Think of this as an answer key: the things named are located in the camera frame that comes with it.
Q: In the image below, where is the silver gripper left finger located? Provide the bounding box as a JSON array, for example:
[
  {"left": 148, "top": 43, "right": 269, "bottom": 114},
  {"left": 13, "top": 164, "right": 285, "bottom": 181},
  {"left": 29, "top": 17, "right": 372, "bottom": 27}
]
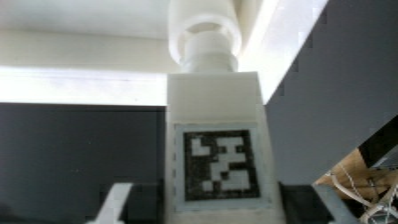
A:
[{"left": 86, "top": 183, "right": 134, "bottom": 224}]

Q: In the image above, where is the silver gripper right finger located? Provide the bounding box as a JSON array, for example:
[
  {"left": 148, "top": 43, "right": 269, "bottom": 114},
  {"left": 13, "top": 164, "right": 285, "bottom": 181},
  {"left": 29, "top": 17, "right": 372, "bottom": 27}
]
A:
[{"left": 313, "top": 185, "right": 361, "bottom": 224}]

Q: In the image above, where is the white leg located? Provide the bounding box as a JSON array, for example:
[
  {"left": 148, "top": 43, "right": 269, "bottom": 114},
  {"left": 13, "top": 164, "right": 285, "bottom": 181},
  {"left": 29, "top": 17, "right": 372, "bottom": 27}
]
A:
[{"left": 165, "top": 31, "right": 286, "bottom": 224}]

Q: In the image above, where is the white square tabletop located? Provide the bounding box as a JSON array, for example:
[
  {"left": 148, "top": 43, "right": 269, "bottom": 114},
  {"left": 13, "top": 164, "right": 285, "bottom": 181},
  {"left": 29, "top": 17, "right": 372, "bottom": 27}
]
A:
[{"left": 0, "top": 0, "right": 329, "bottom": 106}]

